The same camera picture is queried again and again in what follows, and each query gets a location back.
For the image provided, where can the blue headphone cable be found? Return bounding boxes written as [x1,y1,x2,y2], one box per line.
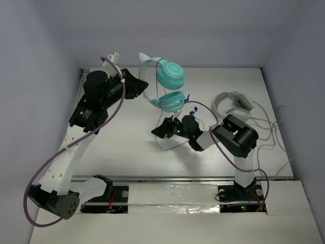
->
[153,57,193,150]

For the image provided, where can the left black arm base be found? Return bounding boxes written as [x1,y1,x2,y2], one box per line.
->
[81,186,129,214]

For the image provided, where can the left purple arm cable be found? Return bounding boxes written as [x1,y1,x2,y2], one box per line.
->
[23,56,126,227]

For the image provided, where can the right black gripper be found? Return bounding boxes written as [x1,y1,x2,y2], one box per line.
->
[151,115,191,140]

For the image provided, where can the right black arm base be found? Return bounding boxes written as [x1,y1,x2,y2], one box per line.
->
[215,185,267,213]

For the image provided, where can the white headphone cable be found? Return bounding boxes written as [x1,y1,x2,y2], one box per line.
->
[250,101,298,178]

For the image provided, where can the white grey headphones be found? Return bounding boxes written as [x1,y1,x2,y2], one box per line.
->
[212,91,254,122]

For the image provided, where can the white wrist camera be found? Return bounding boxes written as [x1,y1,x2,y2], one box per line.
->
[102,52,120,74]
[172,109,182,121]

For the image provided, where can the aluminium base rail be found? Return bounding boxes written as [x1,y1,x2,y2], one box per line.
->
[72,175,295,182]

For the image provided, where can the teal cat-ear headphones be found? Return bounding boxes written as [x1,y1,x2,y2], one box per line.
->
[138,52,188,113]

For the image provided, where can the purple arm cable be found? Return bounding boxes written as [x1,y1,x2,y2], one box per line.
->
[185,100,270,213]
[23,56,126,227]

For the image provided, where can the blue twist tie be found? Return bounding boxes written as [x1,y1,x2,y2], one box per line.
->
[189,106,198,116]

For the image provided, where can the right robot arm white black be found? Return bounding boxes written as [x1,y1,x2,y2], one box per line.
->
[151,115,258,203]

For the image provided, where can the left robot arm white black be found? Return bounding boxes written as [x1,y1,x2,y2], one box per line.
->
[24,69,149,220]

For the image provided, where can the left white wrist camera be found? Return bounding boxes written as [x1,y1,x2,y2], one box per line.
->
[102,52,120,74]

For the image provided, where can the aluminium side rail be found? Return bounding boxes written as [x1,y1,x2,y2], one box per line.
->
[74,69,89,108]

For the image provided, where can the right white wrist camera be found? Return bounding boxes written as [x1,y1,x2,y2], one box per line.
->
[172,109,182,121]

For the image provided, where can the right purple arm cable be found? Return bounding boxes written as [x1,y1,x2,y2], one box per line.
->
[185,100,270,213]

